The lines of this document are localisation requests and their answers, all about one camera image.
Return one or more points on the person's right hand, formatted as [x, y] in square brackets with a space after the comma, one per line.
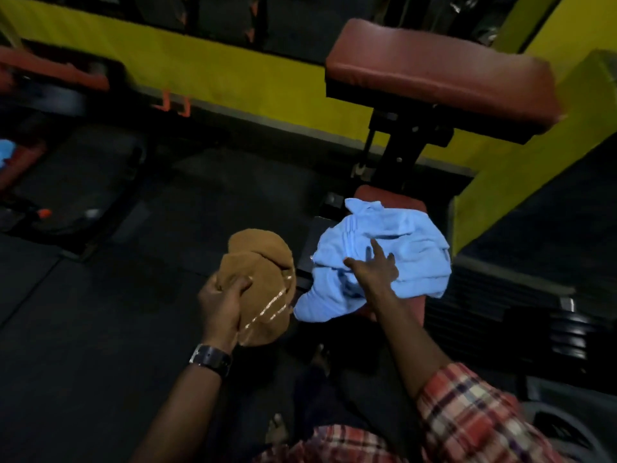
[376, 277]

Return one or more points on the person's left hand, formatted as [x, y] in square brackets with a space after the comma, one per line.
[219, 313]

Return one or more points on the person's left thumb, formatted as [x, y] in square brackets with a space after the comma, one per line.
[239, 286]

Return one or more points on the person's right thumb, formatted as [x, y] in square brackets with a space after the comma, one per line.
[353, 263]

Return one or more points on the brown cloth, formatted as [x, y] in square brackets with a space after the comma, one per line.
[262, 274]

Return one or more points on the light blue towel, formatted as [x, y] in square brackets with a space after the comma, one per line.
[400, 236]

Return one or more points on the person's left forearm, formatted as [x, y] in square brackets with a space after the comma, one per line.
[185, 414]

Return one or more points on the person's right forearm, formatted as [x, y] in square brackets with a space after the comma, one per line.
[409, 342]

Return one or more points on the red padded bench seat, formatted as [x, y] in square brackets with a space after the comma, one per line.
[390, 196]

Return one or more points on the black wristwatch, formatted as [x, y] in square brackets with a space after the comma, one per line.
[210, 357]

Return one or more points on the person's right foot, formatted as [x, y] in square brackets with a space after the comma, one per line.
[320, 359]

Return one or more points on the person's foot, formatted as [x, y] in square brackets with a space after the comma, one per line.
[320, 359]
[277, 431]

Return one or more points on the dark trousers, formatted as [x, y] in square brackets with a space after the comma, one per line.
[356, 395]

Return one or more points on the person's left foot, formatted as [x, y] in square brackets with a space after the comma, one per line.
[277, 431]

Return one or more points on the plaid shirt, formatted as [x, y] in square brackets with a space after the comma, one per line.
[477, 419]

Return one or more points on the black weight stack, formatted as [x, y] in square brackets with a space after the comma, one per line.
[576, 332]

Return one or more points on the red and black gym machine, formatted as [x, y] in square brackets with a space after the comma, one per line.
[53, 130]

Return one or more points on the small blue cloth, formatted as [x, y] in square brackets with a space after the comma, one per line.
[6, 151]

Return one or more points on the grey weight plate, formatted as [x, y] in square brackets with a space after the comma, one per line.
[569, 429]

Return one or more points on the black bench frame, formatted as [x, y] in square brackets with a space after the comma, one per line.
[400, 149]

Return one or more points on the orange wall hooks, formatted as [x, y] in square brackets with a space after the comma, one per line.
[173, 103]

